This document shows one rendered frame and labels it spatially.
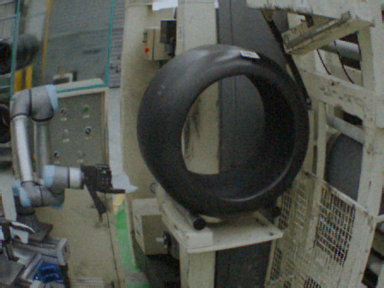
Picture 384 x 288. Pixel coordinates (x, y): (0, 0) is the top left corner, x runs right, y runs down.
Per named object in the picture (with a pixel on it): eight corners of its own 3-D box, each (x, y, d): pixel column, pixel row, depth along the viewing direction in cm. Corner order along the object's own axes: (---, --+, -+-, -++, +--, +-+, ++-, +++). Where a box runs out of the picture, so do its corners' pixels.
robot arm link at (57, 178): (43, 175, 183) (44, 159, 177) (68, 177, 186) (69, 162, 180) (44, 191, 177) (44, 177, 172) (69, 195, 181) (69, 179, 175)
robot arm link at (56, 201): (39, 196, 188) (39, 178, 181) (62, 194, 193) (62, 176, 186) (44, 212, 184) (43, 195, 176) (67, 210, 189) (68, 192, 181)
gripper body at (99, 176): (114, 171, 180) (81, 168, 177) (113, 195, 182) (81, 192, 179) (111, 164, 188) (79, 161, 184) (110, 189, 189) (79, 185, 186)
